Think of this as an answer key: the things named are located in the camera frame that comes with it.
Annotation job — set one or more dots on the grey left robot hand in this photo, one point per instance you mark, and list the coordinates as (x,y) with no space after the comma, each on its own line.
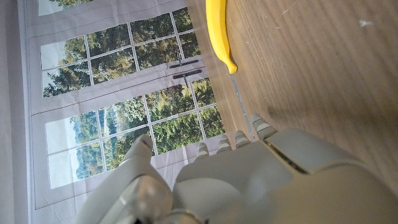
(248,186)

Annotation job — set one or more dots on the yellow banana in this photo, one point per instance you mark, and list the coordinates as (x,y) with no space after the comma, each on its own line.
(217,28)

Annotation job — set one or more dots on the printed window backdrop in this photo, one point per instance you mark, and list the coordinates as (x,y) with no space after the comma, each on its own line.
(109,93)

